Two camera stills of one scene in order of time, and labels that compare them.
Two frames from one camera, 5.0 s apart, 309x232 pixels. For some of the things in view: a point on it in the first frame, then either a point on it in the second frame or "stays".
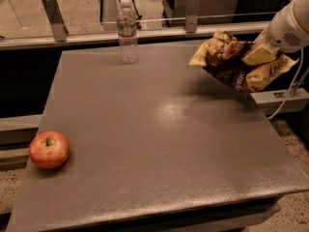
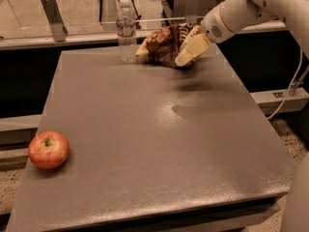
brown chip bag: (224, 55) -> (162, 44)
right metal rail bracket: (194, 1) stays
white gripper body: (280, 31) -> (212, 26)
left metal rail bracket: (55, 15) stays
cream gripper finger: (262, 51) -> (194, 44)
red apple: (49, 149) stays
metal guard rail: (112, 39) stays
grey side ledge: (281, 101) stays
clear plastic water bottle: (128, 42) stays
